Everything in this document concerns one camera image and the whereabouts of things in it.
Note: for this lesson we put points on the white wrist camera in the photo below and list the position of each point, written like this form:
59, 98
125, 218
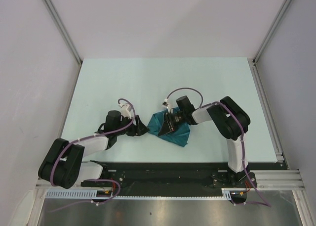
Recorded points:
166, 105
127, 110

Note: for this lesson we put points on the aluminium corner post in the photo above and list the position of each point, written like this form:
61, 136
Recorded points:
62, 30
272, 29

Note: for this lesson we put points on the right aluminium corner post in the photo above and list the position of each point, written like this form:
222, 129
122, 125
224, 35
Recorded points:
272, 29

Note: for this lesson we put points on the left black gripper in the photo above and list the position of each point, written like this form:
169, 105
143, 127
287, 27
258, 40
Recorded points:
138, 129

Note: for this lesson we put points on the left aluminium corner post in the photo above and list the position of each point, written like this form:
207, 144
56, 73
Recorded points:
62, 30

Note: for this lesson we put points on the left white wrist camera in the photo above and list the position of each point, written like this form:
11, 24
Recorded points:
127, 110

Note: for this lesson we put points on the teal cloth napkin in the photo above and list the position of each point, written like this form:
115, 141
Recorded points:
179, 137

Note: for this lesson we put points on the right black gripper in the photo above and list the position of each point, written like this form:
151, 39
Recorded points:
168, 127

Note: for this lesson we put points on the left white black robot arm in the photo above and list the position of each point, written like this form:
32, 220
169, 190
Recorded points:
63, 165

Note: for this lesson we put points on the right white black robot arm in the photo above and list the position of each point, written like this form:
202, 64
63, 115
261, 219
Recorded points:
229, 118

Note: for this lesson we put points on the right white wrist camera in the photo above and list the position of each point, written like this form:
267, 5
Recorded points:
166, 105

